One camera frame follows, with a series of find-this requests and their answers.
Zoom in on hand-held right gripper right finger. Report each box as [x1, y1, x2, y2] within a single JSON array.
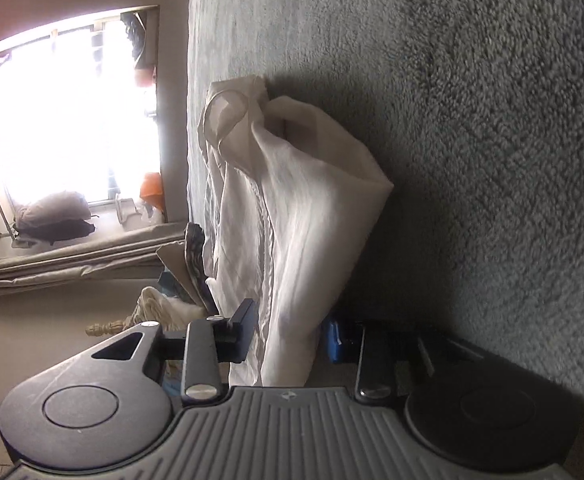
[[322, 317, 477, 403]]

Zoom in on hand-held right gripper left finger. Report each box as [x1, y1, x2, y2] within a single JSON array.
[[92, 299, 259, 405]]

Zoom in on white printed sweatshirt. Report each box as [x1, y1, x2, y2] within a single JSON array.
[[198, 76, 395, 387]]

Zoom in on pile of folded clothes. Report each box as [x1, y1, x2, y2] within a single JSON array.
[[128, 286, 209, 333]]

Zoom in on dark blue clothes bundle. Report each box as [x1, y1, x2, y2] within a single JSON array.
[[119, 10, 159, 71]]

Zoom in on blue jeans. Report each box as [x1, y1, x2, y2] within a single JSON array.
[[159, 269, 189, 297]]

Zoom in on dark plaid shirt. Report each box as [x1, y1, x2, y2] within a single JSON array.
[[183, 222, 219, 312]]

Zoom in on khaki garment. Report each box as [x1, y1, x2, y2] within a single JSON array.
[[156, 239, 207, 307]]

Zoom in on white plastic bag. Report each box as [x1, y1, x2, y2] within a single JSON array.
[[113, 191, 167, 232]]

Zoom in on orange bag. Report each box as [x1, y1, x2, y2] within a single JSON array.
[[138, 172, 165, 212]]

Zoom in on black cushion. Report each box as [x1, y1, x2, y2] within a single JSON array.
[[13, 220, 96, 247]]

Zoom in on grey cushion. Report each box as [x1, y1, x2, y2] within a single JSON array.
[[12, 191, 93, 228]]

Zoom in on grey bed blanket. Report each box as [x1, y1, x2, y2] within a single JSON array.
[[186, 0, 584, 466]]

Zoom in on window with metal grille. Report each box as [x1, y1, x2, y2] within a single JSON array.
[[0, 5, 161, 241]]

